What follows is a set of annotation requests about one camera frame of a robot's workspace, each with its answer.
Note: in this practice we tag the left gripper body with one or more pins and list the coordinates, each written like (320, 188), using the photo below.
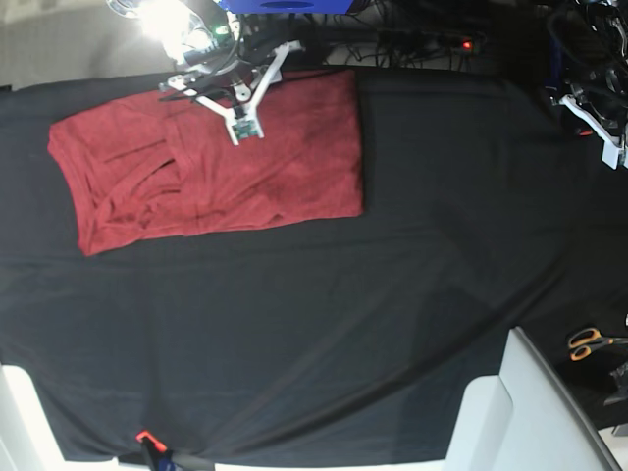
(595, 107)

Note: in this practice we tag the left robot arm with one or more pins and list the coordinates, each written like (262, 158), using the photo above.
(588, 66)

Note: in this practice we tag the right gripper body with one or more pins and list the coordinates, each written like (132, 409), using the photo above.
(236, 92)

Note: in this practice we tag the blue box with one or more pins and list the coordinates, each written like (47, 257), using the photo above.
(287, 6)

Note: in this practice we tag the blue clamp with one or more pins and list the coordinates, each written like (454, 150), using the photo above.
(156, 455)

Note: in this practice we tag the black table cloth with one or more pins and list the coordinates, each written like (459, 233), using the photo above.
(330, 342)

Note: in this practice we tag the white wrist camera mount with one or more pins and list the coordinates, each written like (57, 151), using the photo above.
(614, 157)

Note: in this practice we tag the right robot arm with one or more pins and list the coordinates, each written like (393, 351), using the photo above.
(225, 65)

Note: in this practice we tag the yellow handled scissors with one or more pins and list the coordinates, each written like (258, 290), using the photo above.
(584, 343)

